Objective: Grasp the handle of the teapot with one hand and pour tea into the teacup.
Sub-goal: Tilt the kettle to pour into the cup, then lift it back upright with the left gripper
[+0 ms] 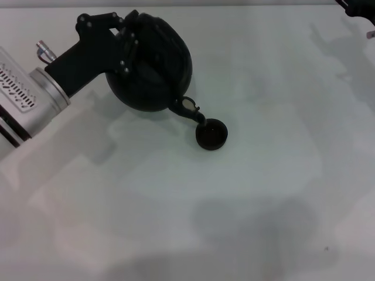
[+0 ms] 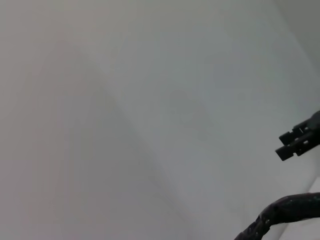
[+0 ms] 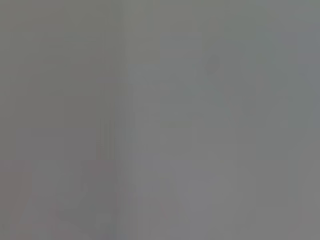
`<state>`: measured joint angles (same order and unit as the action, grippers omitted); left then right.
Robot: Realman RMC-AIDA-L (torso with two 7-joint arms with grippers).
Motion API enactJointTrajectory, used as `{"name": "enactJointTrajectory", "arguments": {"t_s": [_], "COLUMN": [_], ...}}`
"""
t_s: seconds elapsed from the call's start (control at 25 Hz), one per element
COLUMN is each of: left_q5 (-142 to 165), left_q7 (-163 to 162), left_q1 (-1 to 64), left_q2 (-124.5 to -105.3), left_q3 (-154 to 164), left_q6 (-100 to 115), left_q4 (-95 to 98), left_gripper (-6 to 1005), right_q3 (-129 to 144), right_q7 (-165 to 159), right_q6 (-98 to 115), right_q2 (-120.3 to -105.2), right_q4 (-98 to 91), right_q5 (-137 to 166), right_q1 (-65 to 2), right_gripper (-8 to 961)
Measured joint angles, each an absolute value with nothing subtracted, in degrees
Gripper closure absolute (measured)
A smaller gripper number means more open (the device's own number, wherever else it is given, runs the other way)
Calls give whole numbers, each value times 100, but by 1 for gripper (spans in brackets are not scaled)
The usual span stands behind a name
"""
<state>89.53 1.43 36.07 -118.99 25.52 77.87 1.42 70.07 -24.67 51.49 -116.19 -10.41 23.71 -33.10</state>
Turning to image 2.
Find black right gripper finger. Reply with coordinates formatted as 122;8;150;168
274;133;320;162
278;109;320;146

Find black round teapot with handle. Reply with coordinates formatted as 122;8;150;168
233;191;320;240

